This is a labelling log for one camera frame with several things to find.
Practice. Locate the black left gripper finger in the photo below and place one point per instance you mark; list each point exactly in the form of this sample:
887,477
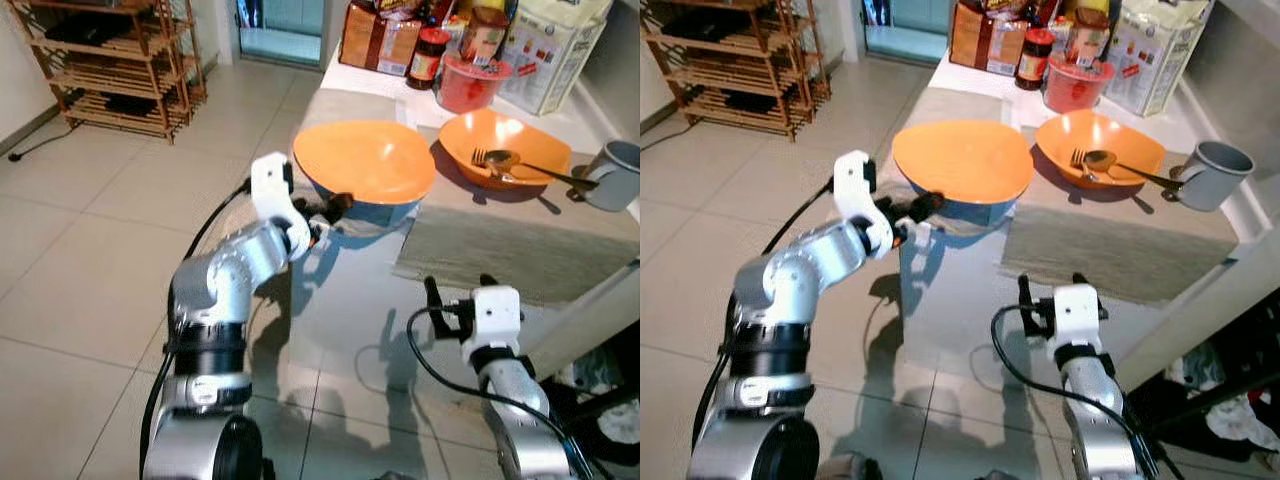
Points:
325,220
915,216
930,200
340,202

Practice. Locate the orange plate with blue underside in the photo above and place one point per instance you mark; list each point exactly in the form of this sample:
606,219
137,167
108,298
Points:
962,160
365,160

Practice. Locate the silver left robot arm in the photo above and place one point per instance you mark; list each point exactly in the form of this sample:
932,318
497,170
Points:
215,300
790,290

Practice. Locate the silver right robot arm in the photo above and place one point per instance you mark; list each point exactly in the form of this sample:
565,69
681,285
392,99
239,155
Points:
520,410
1095,410

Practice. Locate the grey woven place mat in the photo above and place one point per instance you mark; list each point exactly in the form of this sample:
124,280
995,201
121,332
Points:
1100,250
500,250

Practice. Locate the beige place mat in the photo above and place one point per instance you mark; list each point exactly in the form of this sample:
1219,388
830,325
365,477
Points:
340,105
945,103

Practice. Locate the steel fork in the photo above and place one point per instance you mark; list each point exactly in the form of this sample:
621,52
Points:
488,162
1085,163

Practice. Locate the steel spoon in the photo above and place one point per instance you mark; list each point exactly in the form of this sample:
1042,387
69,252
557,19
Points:
500,158
1100,158

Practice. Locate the orange bowl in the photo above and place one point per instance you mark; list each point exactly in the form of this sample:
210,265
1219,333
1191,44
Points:
1125,135
530,140

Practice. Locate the dark clutter under counter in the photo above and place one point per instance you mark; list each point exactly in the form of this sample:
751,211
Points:
1215,400
600,400

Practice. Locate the grey plastic cup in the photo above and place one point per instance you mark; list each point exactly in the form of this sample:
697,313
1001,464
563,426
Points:
615,175
1215,175

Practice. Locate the brown cardboard food box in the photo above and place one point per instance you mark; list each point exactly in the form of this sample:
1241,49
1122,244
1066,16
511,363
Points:
985,38
378,40

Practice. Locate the red-lidded sauce jar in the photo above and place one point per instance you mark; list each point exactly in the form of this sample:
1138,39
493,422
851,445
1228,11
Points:
427,60
1034,60

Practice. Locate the red plastic tub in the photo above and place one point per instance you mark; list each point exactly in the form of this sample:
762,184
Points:
1078,85
472,85

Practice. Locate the wooden slatted shelf rack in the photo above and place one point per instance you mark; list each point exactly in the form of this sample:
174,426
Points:
740,75
110,75

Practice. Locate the brown snack packet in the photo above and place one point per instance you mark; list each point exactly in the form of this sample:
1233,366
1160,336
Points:
1088,32
485,35

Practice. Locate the white printed food bag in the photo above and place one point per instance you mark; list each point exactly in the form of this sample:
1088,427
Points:
555,55
1160,55

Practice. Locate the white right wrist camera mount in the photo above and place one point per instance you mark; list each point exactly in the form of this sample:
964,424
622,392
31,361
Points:
1075,318
495,320

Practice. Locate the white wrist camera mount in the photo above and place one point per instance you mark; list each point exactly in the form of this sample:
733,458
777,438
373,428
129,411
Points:
272,195
495,320
1075,318
858,190

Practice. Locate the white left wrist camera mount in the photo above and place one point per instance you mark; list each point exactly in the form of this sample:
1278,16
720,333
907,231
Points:
858,190
272,195

